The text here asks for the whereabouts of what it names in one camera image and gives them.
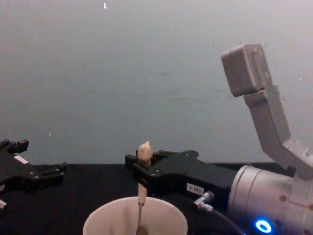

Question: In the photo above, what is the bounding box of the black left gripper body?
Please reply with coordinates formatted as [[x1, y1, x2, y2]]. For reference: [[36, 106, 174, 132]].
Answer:
[[0, 148, 40, 194]]

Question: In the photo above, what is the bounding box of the black table cloth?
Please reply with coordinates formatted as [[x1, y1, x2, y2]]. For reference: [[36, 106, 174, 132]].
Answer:
[[0, 161, 313, 235]]

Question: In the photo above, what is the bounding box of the thin dark cable silver plug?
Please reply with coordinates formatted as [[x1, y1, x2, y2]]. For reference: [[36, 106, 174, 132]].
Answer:
[[193, 191, 246, 235]]

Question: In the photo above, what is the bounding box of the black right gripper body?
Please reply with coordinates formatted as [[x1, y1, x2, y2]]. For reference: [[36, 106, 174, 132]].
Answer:
[[147, 155, 242, 211]]

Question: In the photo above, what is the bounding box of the white paper cup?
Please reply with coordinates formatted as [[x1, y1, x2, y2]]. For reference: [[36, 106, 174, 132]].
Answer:
[[82, 196, 188, 235]]

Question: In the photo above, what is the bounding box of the cream handled thin wire tool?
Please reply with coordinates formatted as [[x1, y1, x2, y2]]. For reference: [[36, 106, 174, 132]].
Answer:
[[136, 141, 153, 235]]

